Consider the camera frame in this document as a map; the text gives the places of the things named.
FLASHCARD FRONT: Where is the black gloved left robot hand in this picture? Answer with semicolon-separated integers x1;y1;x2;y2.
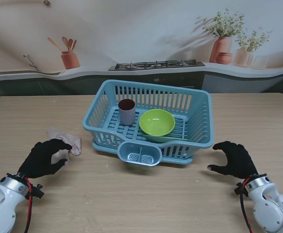
17;139;73;180

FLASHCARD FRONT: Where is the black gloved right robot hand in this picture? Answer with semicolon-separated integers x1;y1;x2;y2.
206;141;259;180

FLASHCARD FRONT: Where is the pinkish beige cleaning cloth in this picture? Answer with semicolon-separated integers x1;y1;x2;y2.
47;127;82;166

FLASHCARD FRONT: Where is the pale green plate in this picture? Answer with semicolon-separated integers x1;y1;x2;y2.
144;133;193;143

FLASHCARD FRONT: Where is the lime green bowl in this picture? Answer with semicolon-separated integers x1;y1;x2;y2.
139;109;176;137

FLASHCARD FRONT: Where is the purple cup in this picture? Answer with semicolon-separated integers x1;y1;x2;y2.
118;99;136;126

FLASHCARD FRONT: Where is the blue cutlery holder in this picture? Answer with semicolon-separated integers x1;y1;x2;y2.
118;141;162;167

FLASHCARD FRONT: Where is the blue plastic dish rack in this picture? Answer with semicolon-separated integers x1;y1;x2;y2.
82;79;216;161

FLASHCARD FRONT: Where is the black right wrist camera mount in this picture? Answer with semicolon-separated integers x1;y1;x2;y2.
234;182;249;197

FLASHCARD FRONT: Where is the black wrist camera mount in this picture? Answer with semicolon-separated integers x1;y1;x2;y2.
26;183;45;199
234;182;249;197

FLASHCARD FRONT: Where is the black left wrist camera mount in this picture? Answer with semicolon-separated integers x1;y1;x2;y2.
26;183;45;199

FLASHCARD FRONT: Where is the red black left arm cable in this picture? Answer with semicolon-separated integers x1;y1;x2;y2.
23;178;34;233

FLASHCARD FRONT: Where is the red black arm cable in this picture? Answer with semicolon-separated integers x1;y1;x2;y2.
23;178;34;233
239;178;256;233

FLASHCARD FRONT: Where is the red black right arm cable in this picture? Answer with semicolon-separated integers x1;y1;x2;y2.
239;178;256;233

